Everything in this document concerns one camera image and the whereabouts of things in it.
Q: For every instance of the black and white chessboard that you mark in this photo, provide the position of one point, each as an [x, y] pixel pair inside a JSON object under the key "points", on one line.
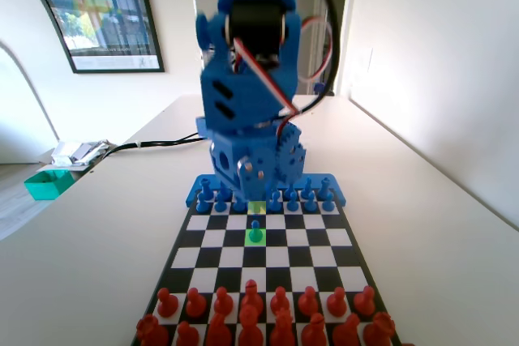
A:
{"points": [[275, 257]]}

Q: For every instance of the red chess rook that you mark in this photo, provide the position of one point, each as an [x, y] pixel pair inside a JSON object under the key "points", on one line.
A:
{"points": [[379, 330], [151, 331]]}

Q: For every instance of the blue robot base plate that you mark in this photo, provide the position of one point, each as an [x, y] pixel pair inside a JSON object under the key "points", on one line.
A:
{"points": [[191, 196]]}

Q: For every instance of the green plastic box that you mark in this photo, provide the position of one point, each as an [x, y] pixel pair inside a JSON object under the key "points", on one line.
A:
{"points": [[44, 190]]}

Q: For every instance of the red chess queen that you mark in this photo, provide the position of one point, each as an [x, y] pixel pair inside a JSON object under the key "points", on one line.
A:
{"points": [[282, 331]]}

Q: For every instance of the crumpled white paper pile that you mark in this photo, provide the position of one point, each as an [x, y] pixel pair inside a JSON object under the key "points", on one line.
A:
{"points": [[77, 151]]}

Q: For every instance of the blue chess rook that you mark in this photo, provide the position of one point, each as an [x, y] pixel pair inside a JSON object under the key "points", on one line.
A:
{"points": [[324, 186], [205, 186]]}

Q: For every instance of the blue chess pawn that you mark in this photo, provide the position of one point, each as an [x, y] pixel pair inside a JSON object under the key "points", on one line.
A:
{"points": [[292, 206], [328, 206], [275, 205], [202, 206], [255, 236], [220, 206], [310, 206], [236, 207]]}

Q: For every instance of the black framed poster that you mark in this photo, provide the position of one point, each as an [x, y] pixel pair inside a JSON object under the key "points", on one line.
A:
{"points": [[105, 18]]}

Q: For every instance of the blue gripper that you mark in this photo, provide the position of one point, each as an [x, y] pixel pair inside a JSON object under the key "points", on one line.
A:
{"points": [[232, 164]]}

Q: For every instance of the blue chess bishop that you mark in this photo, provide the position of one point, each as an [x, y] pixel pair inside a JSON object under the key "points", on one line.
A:
{"points": [[290, 190]]}

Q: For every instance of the red chess pawn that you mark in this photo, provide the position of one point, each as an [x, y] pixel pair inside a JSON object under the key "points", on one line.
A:
{"points": [[223, 303], [308, 303], [336, 305], [280, 301], [196, 307], [167, 307], [365, 305]]}

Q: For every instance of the blue chair back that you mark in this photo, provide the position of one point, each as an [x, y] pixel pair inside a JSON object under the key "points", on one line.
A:
{"points": [[318, 87]]}

